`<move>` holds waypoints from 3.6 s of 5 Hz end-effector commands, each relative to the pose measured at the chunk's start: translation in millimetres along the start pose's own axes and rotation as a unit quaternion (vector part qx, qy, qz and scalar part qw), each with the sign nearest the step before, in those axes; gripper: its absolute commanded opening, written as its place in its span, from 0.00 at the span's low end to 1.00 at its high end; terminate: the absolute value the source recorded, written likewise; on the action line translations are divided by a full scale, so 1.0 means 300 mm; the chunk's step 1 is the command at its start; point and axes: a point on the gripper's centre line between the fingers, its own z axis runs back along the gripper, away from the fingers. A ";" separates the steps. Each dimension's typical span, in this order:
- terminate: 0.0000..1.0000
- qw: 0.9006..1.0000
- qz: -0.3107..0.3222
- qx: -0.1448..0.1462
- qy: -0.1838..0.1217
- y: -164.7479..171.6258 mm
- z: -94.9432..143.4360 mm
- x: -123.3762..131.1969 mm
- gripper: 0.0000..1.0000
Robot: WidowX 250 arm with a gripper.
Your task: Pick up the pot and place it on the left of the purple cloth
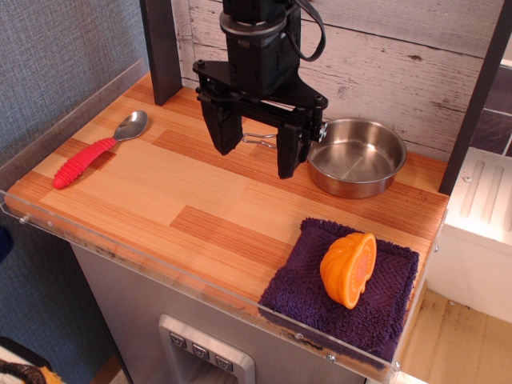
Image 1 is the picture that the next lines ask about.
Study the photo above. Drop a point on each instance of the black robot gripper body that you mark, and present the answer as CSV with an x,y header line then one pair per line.
x,y
260,78

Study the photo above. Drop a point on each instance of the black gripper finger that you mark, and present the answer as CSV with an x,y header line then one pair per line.
x,y
293,144
223,124

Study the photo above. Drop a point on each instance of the stainless steel pot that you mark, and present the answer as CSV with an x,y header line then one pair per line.
x,y
348,157

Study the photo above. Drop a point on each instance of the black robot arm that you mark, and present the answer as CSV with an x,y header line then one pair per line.
x,y
272,14

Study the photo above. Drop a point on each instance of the purple cloth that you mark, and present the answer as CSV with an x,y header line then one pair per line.
x,y
374,325

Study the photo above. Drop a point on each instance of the orange plastic pumpkin half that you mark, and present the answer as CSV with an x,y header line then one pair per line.
x,y
347,266

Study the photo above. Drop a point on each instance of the clear acrylic table guard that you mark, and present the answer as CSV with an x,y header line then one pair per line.
x,y
168,201

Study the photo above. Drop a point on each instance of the silver toy fridge cabinet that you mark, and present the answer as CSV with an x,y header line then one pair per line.
x,y
177,329

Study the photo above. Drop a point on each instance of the white toy sink unit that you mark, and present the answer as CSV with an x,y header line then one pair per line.
x,y
471,264

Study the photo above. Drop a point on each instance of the orange toy bottom left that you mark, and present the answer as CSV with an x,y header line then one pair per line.
x,y
27,373

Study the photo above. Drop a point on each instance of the red handled metal spoon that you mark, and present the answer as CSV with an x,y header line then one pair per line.
x,y
131,127

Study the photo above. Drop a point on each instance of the dark left shelf post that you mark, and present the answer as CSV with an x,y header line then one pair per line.
x,y
162,49

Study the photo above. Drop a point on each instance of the dark shelf post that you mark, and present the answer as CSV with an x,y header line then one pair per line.
x,y
491,63
162,49

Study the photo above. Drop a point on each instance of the dark right shelf post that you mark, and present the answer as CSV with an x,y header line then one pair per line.
x,y
491,63

